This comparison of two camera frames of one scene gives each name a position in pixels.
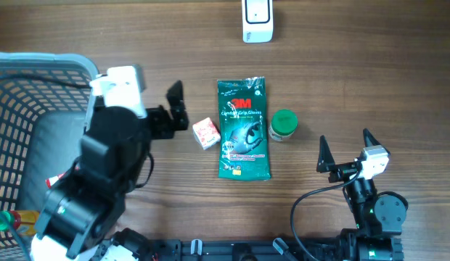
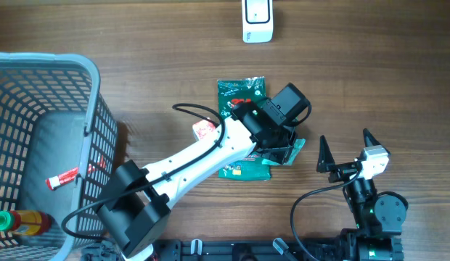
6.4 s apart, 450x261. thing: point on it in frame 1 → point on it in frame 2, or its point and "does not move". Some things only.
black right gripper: (326, 162) does not move
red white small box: (206, 133) does not move
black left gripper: (165, 128) → (280, 156)
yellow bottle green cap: (24, 221) does not move
